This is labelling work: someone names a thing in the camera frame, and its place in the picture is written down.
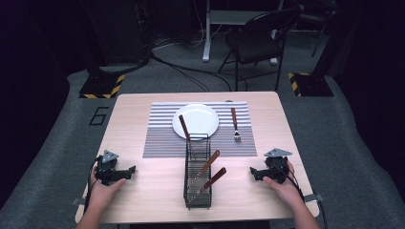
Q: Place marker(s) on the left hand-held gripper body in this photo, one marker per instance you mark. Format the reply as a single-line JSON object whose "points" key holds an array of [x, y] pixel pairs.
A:
{"points": [[108, 165]]}

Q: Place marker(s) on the grey table edge bracket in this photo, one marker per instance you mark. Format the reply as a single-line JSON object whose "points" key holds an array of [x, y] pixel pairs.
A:
{"points": [[78, 201], [313, 197]]}

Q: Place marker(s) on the person's right hand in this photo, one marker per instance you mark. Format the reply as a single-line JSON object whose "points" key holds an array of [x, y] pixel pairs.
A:
{"points": [[286, 191]]}

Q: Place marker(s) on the grey striped placemat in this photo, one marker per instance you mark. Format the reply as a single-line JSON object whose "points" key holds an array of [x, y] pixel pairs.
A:
{"points": [[162, 143]]}

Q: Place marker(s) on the black folding chair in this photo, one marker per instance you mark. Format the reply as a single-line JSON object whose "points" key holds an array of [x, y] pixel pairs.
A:
{"points": [[254, 44]]}

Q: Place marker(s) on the black equipment cabinet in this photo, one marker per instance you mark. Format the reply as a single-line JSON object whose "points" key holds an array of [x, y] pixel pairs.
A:
{"points": [[121, 31]]}

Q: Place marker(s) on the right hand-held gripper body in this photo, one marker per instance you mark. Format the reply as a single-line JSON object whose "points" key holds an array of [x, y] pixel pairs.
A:
{"points": [[276, 167]]}

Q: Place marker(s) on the white desk frame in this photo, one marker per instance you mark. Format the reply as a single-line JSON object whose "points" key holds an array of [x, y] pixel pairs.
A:
{"points": [[207, 38]]}

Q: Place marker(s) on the hazard-striped stand base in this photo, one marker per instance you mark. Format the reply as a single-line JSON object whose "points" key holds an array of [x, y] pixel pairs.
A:
{"points": [[313, 85], [100, 87]]}

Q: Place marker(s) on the person's left hand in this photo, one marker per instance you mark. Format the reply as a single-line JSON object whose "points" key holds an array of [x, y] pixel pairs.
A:
{"points": [[103, 191]]}

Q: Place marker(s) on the white round plate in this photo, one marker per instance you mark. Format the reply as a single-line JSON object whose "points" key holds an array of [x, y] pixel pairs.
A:
{"points": [[200, 119]]}

